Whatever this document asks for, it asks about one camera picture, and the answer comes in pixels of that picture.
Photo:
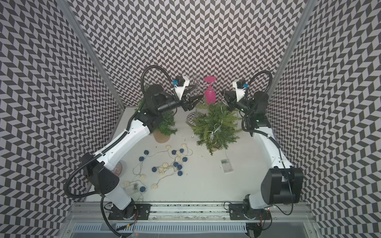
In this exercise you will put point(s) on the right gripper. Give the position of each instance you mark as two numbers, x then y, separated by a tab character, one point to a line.
231	95

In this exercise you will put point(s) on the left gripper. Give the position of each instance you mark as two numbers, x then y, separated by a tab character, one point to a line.
189	104

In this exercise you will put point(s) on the blue and white ball garland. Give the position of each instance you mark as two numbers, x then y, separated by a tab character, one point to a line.
166	169

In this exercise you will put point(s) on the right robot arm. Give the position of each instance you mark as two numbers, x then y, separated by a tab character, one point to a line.
283	181

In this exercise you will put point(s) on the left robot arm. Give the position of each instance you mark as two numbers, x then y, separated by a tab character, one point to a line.
99	165

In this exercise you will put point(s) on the light green christmas tree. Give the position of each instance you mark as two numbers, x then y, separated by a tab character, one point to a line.
215	125

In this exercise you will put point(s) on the dark green small christmas tree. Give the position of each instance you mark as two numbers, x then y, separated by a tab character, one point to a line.
163	122

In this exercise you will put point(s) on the pink plastic wine glass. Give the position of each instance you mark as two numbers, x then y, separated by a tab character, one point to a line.
210	93

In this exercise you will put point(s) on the clear battery box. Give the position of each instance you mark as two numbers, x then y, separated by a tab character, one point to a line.
226	166

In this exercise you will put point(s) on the clear glass dish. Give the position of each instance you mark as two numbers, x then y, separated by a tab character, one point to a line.
118	169

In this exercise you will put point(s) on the garland battery box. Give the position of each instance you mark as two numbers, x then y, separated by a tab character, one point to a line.
132	187

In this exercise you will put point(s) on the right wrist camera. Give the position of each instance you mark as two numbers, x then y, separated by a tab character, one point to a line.
240	87

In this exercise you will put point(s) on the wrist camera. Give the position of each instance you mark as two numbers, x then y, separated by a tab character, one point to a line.
180	83
240	87

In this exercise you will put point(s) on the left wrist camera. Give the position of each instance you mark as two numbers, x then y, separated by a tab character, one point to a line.
180	83

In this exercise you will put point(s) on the metal front rail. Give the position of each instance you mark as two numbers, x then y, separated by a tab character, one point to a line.
212	212

